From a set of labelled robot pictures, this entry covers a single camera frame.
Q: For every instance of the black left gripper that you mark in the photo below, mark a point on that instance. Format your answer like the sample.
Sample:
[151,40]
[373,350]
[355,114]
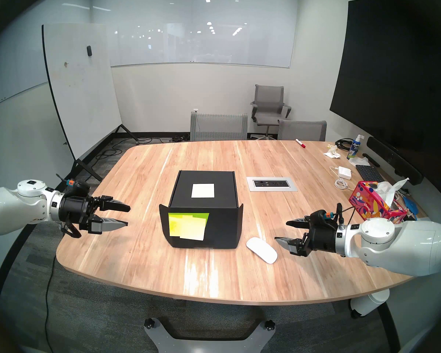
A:
[75,209]

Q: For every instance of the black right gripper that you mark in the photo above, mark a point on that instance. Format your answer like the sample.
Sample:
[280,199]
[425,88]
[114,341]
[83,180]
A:
[321,236]

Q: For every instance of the white computer mouse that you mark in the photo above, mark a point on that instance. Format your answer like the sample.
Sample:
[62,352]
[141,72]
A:
[261,250]

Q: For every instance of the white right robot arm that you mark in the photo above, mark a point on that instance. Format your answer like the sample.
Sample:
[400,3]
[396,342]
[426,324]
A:
[408,242]

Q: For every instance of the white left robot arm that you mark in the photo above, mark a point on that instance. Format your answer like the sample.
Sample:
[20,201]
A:
[14,209]

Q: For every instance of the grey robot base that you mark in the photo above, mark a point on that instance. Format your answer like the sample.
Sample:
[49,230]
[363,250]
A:
[205,345]

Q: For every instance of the black cardboard box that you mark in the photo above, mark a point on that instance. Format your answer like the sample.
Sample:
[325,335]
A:
[228,223]

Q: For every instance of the colourful red tissue box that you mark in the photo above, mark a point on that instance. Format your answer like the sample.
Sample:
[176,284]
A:
[367,201]

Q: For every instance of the white tissue in box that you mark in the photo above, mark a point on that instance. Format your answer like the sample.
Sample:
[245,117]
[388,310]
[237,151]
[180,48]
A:
[389,192]

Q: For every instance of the grey table power outlet plate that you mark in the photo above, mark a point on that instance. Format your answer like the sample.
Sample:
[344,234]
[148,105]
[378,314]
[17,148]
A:
[272,184]

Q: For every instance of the white power adapter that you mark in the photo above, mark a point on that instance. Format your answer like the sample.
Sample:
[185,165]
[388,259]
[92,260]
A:
[344,173]

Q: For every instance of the pale yellow sticky note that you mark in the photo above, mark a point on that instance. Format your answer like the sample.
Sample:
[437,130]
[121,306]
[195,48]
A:
[203,190]
[194,231]

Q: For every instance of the crumpled white tissue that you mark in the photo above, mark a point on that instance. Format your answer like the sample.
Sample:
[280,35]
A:
[332,153]

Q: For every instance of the red whiteboard marker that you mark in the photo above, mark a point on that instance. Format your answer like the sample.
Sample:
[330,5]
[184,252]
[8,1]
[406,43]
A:
[300,143]

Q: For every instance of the lime green sticky note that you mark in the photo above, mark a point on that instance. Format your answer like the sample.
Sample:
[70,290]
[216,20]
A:
[202,216]

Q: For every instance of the black keyboard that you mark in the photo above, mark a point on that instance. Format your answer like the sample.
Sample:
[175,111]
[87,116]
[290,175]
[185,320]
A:
[369,174]

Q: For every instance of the flat white tissue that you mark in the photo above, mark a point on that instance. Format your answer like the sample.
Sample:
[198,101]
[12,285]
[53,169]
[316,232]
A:
[358,161]

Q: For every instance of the white table leg foot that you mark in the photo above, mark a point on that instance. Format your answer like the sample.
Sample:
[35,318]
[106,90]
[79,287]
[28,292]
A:
[367,302]

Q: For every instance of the grey fabric chair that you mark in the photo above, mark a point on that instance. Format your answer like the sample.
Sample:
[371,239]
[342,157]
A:
[301,131]

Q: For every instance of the whiteboard cleaner spray bottle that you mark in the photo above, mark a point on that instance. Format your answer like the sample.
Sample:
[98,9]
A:
[354,148]

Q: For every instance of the black video sound bar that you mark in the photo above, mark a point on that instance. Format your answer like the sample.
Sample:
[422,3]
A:
[389,155]

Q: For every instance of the mobile whiteboard on stand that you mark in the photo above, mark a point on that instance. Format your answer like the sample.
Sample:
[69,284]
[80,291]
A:
[81,91]

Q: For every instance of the grey ribbed mesh chair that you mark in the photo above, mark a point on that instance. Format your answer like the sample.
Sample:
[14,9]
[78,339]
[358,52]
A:
[218,127]

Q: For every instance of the grey office chair with armrests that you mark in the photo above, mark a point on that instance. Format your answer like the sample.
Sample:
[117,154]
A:
[268,102]

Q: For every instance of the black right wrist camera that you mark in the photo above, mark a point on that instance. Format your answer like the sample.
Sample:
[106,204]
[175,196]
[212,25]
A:
[321,215]

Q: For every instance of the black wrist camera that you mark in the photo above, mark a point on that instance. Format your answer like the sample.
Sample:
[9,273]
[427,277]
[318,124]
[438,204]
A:
[321,215]
[79,188]

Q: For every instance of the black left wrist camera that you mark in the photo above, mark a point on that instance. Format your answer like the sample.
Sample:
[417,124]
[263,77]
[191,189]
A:
[79,188]

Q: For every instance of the wall whiteboard with writing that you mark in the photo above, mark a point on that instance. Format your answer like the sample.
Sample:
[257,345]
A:
[7,87]

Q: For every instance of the large black wall screen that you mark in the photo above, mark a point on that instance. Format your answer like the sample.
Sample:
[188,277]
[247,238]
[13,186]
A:
[389,80]

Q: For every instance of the glass wall board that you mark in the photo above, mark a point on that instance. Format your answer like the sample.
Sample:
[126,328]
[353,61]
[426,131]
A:
[205,43]

